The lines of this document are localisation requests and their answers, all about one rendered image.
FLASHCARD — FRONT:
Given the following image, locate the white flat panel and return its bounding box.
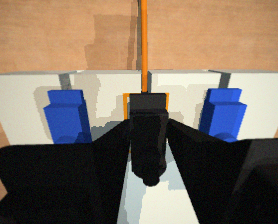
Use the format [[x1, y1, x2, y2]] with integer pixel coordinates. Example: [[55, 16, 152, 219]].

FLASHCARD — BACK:
[[0, 69, 278, 224]]

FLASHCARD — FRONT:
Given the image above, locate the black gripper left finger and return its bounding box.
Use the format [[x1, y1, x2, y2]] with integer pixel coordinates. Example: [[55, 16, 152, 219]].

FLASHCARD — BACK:
[[0, 119, 130, 224]]

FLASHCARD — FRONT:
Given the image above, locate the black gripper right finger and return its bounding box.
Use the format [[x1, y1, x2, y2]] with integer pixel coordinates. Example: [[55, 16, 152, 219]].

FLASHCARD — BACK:
[[167, 118, 278, 224]]

